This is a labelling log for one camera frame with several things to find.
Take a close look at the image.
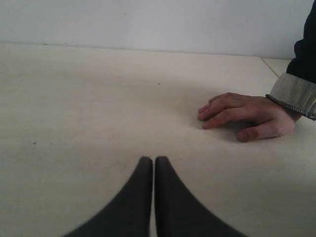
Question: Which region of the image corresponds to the bare person hand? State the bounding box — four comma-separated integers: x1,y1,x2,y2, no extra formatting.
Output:
197,93,302,142

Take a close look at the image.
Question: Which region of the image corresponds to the forearm in grey dark sleeve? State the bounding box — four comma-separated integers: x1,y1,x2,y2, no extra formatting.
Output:
266,3,316,120

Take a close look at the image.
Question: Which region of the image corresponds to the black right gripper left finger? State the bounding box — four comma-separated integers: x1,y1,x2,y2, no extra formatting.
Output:
65,157,153,237

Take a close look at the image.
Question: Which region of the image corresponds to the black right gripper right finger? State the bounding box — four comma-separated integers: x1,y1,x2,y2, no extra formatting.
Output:
155,157,245,237

